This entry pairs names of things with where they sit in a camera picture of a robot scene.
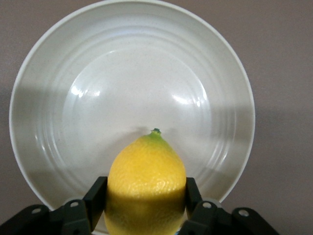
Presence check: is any beige round plate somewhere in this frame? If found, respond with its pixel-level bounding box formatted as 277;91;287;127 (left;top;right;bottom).
9;0;256;235

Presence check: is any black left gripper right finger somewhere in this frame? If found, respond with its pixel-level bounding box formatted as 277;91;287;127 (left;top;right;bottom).
180;177;235;235

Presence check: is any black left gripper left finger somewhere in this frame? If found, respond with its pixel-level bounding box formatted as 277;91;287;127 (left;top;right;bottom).
48;176;108;235

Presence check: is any yellow lemon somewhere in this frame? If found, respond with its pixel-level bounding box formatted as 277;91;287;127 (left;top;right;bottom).
104;128;187;235

